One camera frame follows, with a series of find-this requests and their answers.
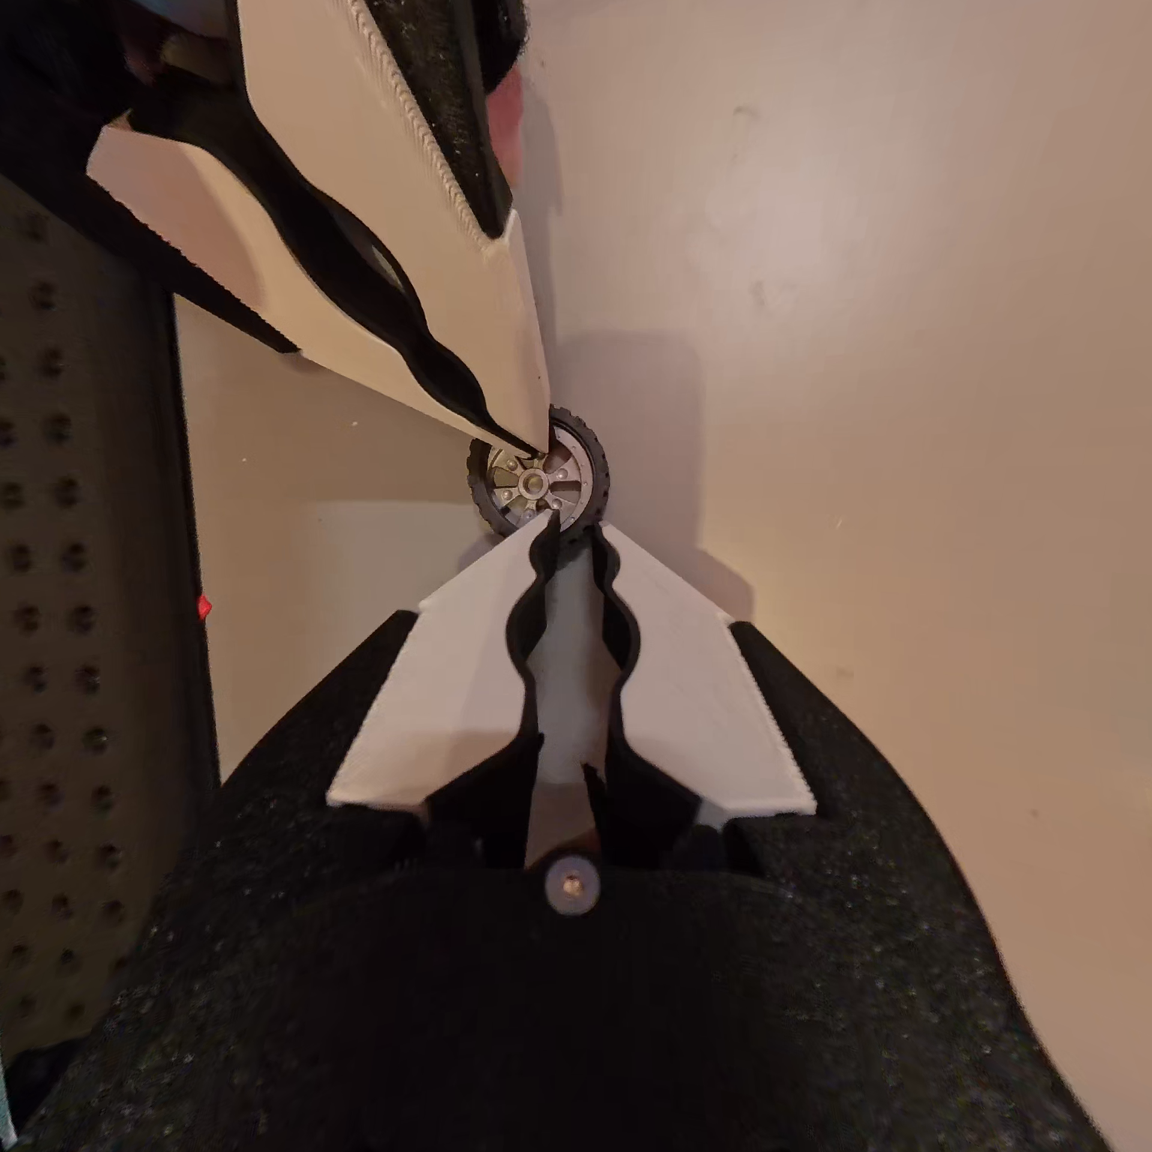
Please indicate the person's left hand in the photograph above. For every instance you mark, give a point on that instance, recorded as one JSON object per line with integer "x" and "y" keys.
{"x": 509, "y": 117}

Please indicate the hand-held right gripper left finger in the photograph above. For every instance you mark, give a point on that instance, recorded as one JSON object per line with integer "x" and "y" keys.
{"x": 422, "y": 711}

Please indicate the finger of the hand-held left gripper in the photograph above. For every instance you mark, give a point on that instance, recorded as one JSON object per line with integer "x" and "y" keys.
{"x": 215, "y": 233}
{"x": 359, "y": 153}

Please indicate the black toy wheel grey rim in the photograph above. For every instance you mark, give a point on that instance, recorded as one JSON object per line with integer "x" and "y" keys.
{"x": 540, "y": 486}

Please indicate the black perforated mat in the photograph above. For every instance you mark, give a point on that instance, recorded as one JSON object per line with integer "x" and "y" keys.
{"x": 81, "y": 630}

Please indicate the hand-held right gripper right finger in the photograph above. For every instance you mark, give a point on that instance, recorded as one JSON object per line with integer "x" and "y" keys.
{"x": 710, "y": 720}

